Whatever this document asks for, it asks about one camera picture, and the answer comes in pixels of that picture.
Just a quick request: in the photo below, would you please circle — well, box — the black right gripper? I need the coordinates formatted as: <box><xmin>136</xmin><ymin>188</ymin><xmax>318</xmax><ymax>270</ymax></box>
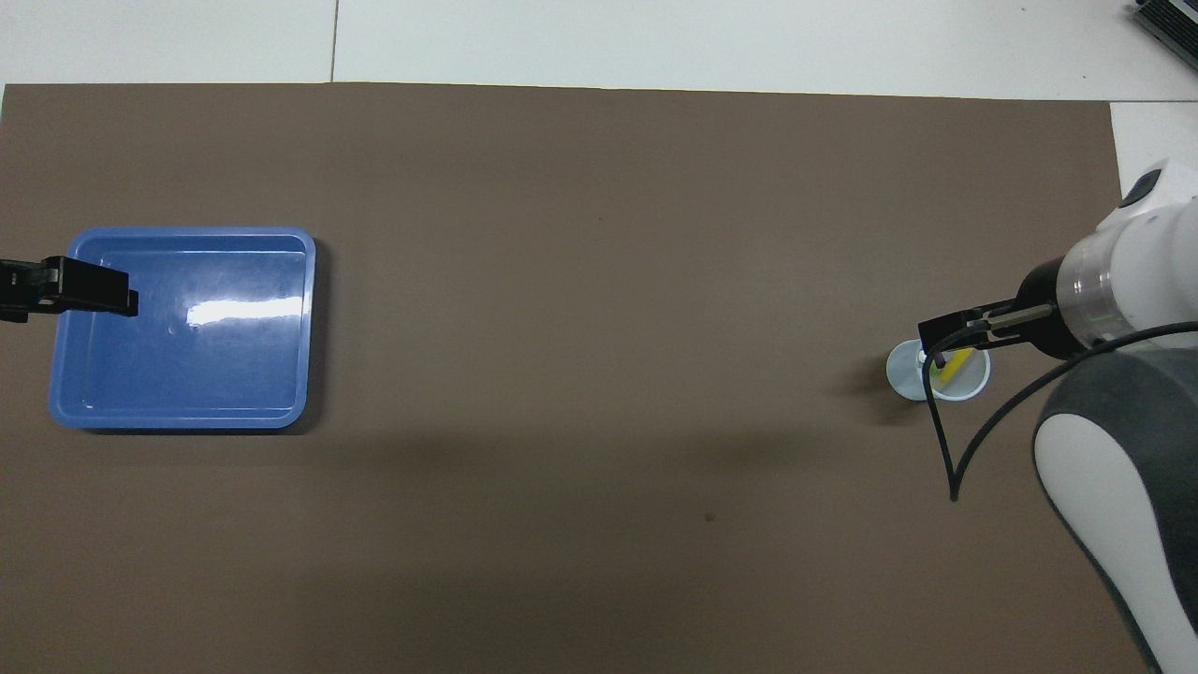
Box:
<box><xmin>917</xmin><ymin>257</ymin><xmax>1087</xmax><ymax>361</ymax></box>

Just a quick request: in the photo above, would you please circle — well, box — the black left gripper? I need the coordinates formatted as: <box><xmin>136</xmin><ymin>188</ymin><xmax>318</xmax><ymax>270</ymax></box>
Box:
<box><xmin>0</xmin><ymin>255</ymin><xmax>139</xmax><ymax>324</ymax></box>

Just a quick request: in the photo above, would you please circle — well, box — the translucent pale blue cup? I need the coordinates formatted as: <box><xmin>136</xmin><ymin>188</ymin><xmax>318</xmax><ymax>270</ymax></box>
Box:
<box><xmin>886</xmin><ymin>339</ymin><xmax>991</xmax><ymax>402</ymax></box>

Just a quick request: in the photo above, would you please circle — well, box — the blue plastic tray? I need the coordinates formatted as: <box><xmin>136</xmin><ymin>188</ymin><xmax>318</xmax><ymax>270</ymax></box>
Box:
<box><xmin>49</xmin><ymin>227</ymin><xmax>317</xmax><ymax>432</ymax></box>

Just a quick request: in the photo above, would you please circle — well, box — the grey ribbed device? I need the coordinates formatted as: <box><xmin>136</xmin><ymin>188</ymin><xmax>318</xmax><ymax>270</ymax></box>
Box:
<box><xmin>1132</xmin><ymin>0</ymin><xmax>1198</xmax><ymax>57</ymax></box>

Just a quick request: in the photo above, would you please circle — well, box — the brown table mat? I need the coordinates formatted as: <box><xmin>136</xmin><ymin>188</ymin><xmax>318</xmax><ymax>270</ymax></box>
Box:
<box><xmin>0</xmin><ymin>82</ymin><xmax>1176</xmax><ymax>674</ymax></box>

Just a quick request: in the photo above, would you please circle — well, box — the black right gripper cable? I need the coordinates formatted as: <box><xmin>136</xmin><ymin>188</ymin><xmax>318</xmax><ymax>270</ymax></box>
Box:
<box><xmin>920</xmin><ymin>321</ymin><xmax>1198</xmax><ymax>504</ymax></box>

